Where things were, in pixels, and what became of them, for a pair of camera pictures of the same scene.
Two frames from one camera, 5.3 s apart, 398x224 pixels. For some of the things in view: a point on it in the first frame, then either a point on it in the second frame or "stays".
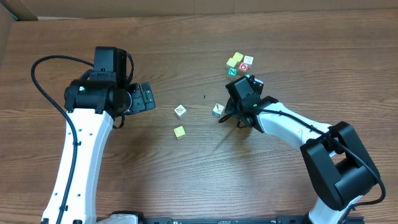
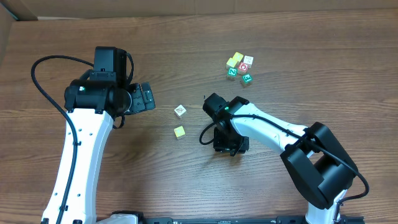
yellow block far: [238, 56] stays
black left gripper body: [144, 96] stays
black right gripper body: [232, 109] to [231, 145]
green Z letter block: [232, 72] stays
